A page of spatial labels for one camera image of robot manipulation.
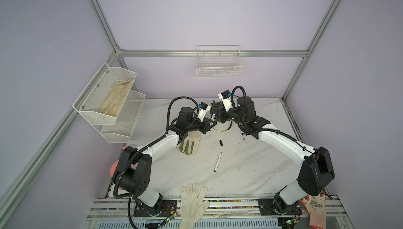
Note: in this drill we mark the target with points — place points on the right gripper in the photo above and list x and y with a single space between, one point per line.
221 113

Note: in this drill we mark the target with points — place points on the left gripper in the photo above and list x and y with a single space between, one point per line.
203 125

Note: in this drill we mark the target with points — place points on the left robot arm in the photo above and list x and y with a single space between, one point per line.
132 173

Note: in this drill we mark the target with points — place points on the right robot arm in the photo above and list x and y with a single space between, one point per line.
315 164

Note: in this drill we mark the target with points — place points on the green bean pods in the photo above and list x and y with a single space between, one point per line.
187 147

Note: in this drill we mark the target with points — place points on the potted green plant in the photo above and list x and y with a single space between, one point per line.
220 125

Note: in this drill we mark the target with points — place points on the lower white mesh shelf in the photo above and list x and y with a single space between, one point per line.
122 130

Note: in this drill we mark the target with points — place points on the white mesh shelf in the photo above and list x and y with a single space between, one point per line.
89 102
122 130

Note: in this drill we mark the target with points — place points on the white work glove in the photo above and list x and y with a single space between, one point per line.
193 206

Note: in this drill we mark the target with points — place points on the upper white mesh shelf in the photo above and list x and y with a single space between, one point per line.
89 102

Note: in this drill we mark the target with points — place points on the orange white glove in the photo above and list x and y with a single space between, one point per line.
315 207

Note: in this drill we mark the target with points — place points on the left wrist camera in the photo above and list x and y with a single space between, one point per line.
203 109

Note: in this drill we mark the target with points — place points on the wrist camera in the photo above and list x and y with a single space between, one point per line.
226 98
203 109

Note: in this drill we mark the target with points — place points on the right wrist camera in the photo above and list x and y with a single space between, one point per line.
226 98

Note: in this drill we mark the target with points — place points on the white wire basket back wall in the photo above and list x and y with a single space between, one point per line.
218 62

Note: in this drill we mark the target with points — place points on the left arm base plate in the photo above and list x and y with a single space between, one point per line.
162 208

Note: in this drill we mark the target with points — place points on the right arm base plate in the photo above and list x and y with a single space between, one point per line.
277 207

